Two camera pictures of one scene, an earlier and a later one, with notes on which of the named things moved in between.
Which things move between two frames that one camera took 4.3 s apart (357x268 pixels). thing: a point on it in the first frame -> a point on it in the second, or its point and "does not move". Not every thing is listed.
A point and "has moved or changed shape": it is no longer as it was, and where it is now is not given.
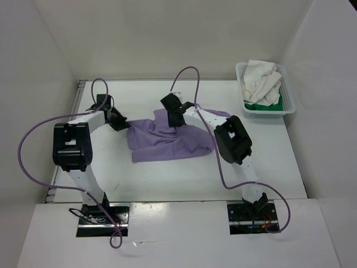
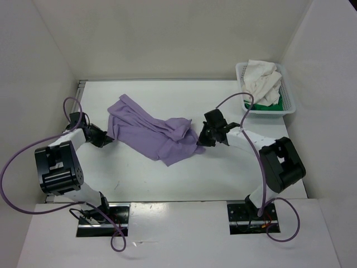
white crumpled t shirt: [261, 83] does not move
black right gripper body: [172, 122] -> [212, 129]
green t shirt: [278, 106] does not move
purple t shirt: [153, 137] has moved or changed shape
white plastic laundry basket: [289, 105] does not move
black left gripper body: [117, 120] -> [97, 134]
